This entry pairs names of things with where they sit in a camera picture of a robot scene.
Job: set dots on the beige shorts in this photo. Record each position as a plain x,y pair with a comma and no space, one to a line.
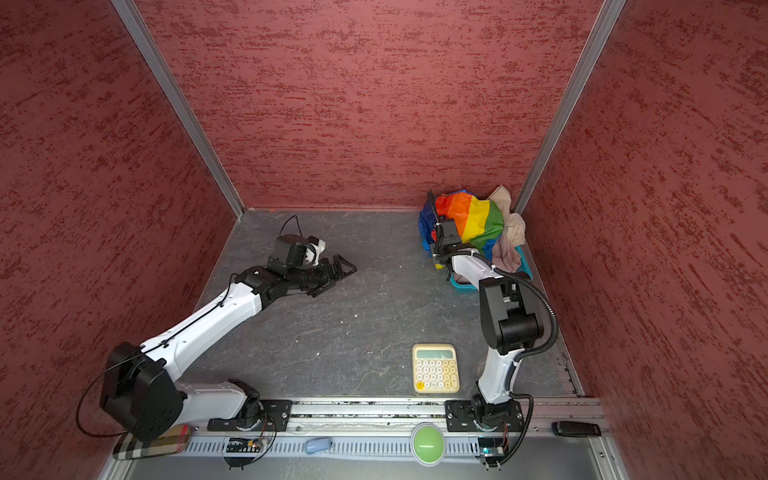
514,227

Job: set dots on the aluminium corner post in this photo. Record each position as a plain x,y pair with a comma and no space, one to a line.
134,23
602,28

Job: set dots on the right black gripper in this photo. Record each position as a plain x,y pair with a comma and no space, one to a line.
435,253

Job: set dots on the black remote device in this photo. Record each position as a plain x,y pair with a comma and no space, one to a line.
574,429

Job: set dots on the left aluminium corner post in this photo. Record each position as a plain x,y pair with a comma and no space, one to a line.
134,23

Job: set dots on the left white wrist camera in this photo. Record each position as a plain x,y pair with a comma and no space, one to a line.
293,251

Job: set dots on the teal plastic basket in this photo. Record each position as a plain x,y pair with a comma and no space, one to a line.
468,267

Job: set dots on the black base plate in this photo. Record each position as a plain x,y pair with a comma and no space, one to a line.
459,415
279,414

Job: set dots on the plaid glasses case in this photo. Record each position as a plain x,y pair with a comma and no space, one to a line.
174,441

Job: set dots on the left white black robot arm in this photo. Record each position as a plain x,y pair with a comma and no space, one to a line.
142,388

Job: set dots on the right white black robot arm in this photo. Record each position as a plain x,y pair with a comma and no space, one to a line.
510,327

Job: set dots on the pink shorts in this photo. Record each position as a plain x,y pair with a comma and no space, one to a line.
503,254

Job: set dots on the small blue grey eraser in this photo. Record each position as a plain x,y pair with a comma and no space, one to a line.
317,445

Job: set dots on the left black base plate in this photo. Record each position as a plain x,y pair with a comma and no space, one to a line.
279,414

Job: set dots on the rainbow striped shorts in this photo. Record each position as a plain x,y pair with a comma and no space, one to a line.
479,222

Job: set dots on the cream yellow calculator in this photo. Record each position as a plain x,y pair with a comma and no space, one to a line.
435,369

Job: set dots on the right small circuit board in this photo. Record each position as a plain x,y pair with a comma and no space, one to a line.
491,451

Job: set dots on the left small circuit board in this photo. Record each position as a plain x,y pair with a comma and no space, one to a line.
241,452

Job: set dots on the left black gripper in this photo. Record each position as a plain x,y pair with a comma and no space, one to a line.
327,278

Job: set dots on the small circuit board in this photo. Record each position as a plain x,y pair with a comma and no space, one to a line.
491,451
241,452

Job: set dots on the aluminium front rail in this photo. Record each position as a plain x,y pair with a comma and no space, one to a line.
371,440

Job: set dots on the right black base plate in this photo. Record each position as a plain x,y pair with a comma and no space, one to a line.
459,415

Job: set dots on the green round push button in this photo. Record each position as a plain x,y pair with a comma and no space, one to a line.
427,444

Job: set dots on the right aluminium corner post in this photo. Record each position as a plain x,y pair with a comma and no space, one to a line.
602,28

